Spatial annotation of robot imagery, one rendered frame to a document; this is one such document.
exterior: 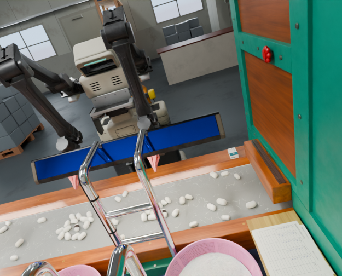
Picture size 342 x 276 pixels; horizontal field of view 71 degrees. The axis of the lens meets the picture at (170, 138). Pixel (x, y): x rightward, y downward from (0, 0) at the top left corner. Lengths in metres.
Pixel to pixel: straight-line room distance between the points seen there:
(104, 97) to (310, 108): 1.10
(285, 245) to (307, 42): 0.52
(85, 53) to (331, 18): 1.13
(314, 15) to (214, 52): 4.97
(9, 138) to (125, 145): 4.13
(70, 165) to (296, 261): 0.69
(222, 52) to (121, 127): 4.26
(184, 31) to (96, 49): 6.00
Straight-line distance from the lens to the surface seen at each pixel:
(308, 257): 0.77
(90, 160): 0.70
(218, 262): 0.82
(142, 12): 9.05
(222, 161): 1.11
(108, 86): 1.44
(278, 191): 0.83
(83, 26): 9.25
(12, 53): 1.08
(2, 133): 4.83
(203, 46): 5.41
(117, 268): 0.39
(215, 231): 0.84
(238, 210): 0.92
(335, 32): 0.49
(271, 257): 0.76
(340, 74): 0.49
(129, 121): 1.51
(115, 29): 0.93
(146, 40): 9.06
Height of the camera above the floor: 1.41
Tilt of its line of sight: 27 degrees down
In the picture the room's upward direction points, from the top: 17 degrees counter-clockwise
